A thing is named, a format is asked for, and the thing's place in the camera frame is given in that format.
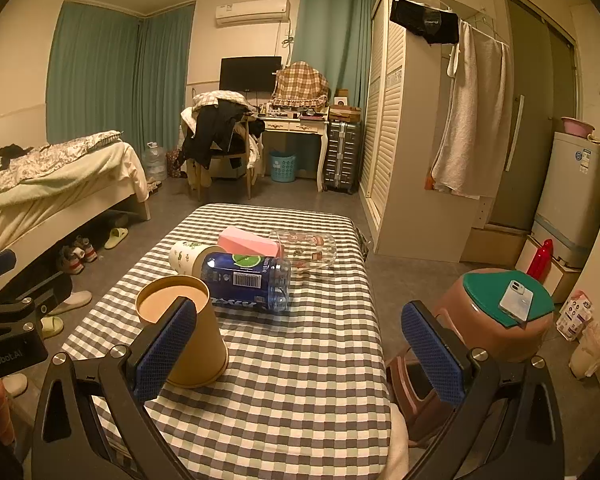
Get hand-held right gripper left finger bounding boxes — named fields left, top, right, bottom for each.
left=32, top=296, right=198, bottom=480

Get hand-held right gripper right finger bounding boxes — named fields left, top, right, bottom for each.
left=401, top=301, right=566, bottom=480

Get brown paper cup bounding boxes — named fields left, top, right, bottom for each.
left=135, top=275, right=229, bottom=388

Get white paper cup green print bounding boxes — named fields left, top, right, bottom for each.
left=168, top=240, right=221, bottom=278

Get clear glass cup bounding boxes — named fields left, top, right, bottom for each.
left=269, top=229, right=338, bottom=276

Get white slipper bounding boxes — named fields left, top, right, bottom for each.
left=2, top=375, right=29, bottom=399
left=55, top=290, right=93, bottom=316

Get pair of sneakers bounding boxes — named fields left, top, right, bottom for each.
left=55, top=237, right=98, bottom=275

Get brown plastic stool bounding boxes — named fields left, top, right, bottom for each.
left=385, top=269, right=556, bottom=448

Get pale green slippers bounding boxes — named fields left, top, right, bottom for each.
left=104, top=227, right=130, bottom=250

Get green stool pad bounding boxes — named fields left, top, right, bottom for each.
left=464, top=268, right=556, bottom=330

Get bed with beige bedding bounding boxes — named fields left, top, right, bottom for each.
left=0, top=130, right=151, bottom=271

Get blue label plastic bottle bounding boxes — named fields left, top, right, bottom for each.
left=200, top=252, right=292, bottom=314

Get light blue smartphone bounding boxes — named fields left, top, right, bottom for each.
left=498, top=280, right=534, bottom=322

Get black cloth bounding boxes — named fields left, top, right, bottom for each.
left=0, top=144, right=35, bottom=171

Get checkered tablecloth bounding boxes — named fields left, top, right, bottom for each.
left=60, top=203, right=411, bottom=480

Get pink box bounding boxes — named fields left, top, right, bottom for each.
left=217, top=226, right=284, bottom=259

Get red bottle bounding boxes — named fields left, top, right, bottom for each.
left=527, top=239, right=554, bottom=283

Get white printed package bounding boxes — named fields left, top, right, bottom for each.
left=556, top=290, right=593, bottom=342

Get white plastic bag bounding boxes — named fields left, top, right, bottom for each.
left=569, top=322, right=600, bottom=380

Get clear water jug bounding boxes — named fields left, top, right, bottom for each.
left=145, top=141, right=168, bottom=183

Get floral bag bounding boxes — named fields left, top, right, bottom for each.
left=166, top=149, right=187, bottom=180

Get white louvered wardrobe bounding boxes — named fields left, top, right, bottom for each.
left=357, top=0, right=506, bottom=263

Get wooden chair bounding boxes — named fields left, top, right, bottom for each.
left=182, top=90, right=266, bottom=201

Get white washing machine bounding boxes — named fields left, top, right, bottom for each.
left=532, top=131, right=600, bottom=268

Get blue laundry basket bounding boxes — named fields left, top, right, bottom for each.
left=270, top=151, right=297, bottom=183

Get wide teal curtain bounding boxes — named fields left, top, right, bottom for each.
left=46, top=1, right=196, bottom=151

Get grey ribbed suitcase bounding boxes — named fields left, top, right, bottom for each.
left=324, top=120, right=362, bottom=196

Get black jacket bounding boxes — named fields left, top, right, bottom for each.
left=180, top=100, right=246, bottom=168

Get beige hanging towel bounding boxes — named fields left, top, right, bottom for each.
left=430, top=20, right=511, bottom=196

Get white desk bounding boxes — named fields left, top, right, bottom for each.
left=252, top=107, right=331, bottom=193

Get cardboard box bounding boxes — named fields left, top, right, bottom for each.
left=328, top=105, right=362, bottom=122

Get grey glass door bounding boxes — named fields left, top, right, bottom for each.
left=490, top=0, right=581, bottom=231

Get pink basin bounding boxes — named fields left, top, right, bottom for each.
left=561, top=116, right=597, bottom=137

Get black monitor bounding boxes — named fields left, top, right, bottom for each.
left=219, top=56, right=283, bottom=93

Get plaid cloth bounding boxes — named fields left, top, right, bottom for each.
left=271, top=61, right=331, bottom=109

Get narrow teal curtain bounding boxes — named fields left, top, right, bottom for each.
left=285, top=0, right=377, bottom=111

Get black hanging garment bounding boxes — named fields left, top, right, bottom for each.
left=389, top=0, right=460, bottom=46

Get white air conditioner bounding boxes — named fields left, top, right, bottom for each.
left=215, top=0, right=291, bottom=28

